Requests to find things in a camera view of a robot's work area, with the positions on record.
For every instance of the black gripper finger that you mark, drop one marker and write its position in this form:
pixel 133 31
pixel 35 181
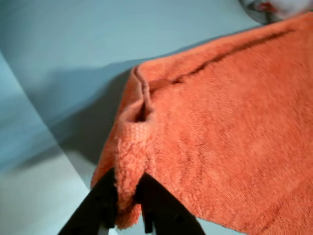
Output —
pixel 97 208
pixel 166 213

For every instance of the orange terry towel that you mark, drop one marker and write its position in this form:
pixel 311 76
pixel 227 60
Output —
pixel 220 134

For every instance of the grey table mat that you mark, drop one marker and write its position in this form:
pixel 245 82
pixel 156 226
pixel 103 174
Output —
pixel 97 36

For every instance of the clear plastic jar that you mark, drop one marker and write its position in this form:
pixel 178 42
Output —
pixel 274 9

